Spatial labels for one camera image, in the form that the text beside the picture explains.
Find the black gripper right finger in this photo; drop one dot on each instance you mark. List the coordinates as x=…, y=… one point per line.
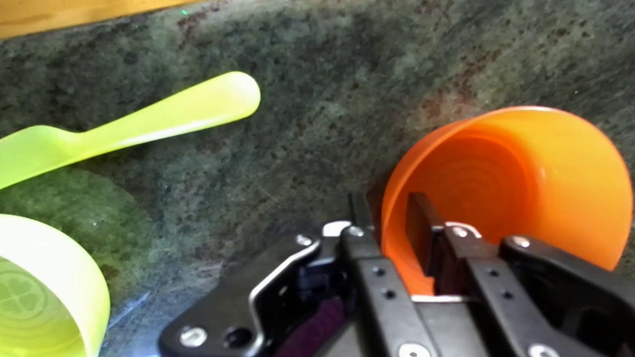
x=483, y=290

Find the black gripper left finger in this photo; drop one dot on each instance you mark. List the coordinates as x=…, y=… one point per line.
x=384, y=298

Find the orange plastic bowl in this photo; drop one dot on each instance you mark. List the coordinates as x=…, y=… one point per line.
x=528, y=165

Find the purple plastic bowl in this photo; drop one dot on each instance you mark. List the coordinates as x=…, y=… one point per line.
x=318, y=329

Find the lime green plastic knife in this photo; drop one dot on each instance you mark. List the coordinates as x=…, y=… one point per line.
x=165, y=119

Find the lime green plastic bowl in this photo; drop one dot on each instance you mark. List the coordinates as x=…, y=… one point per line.
x=66, y=278

